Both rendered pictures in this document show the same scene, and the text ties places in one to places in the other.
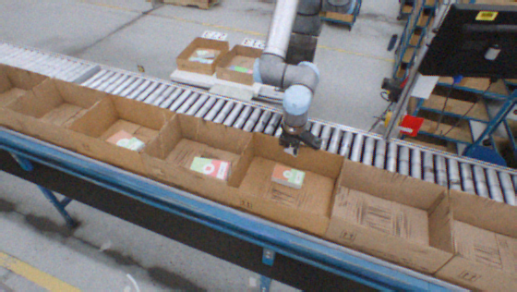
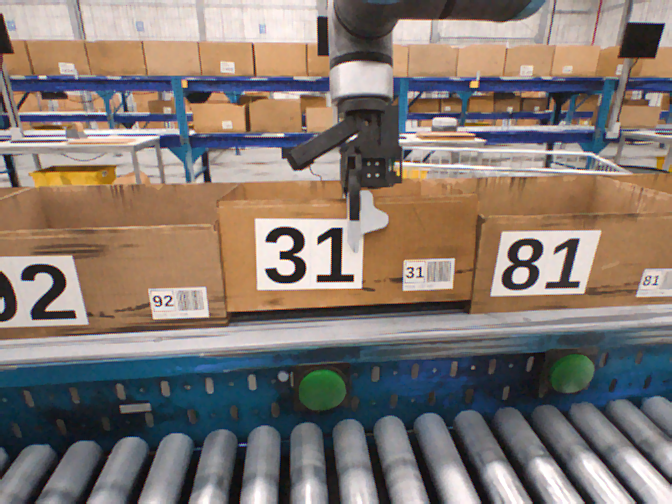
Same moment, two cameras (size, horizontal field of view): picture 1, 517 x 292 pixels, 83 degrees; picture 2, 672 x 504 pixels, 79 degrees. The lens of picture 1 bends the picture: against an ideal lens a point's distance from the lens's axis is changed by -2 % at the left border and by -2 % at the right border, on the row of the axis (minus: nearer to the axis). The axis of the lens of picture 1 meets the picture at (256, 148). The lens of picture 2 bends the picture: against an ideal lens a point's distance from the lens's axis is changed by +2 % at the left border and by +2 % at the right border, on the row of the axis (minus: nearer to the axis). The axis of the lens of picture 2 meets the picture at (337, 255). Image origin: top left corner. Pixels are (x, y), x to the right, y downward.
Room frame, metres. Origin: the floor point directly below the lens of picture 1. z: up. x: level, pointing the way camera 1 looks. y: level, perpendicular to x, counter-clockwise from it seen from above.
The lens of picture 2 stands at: (1.39, -0.44, 1.22)
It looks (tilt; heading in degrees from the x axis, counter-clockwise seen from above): 22 degrees down; 155
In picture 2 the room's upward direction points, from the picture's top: straight up
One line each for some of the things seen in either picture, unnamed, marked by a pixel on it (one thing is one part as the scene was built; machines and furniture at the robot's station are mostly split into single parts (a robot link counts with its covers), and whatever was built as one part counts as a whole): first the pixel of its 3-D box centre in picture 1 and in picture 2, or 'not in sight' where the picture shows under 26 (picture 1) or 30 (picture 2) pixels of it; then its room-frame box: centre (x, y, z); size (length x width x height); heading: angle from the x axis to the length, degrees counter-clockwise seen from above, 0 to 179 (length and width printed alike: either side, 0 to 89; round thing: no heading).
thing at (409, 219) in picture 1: (384, 212); (120, 249); (0.63, -0.50, 0.97); 0.39 x 0.29 x 0.17; 71
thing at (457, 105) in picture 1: (447, 89); not in sight; (1.80, -1.33, 0.79); 0.40 x 0.30 x 0.10; 162
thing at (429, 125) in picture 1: (434, 112); not in sight; (1.80, -1.33, 0.59); 0.40 x 0.30 x 0.10; 159
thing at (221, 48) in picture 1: (204, 54); not in sight; (2.12, 0.43, 0.80); 0.38 x 0.28 x 0.10; 166
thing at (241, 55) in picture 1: (243, 64); not in sight; (2.01, 0.12, 0.80); 0.38 x 0.28 x 0.10; 162
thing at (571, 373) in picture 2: not in sight; (572, 375); (1.08, 0.12, 0.81); 0.07 x 0.01 x 0.07; 71
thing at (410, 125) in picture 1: (404, 124); not in sight; (1.31, -0.84, 0.85); 0.16 x 0.01 x 0.13; 71
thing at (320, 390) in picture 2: not in sight; (322, 391); (0.95, -0.25, 0.81); 0.07 x 0.01 x 0.07; 71
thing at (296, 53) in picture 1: (298, 64); not in sight; (1.83, -0.27, 0.91); 0.26 x 0.26 x 0.33; 74
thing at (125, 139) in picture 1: (125, 148); not in sight; (0.96, 0.61, 0.92); 0.16 x 0.11 x 0.07; 58
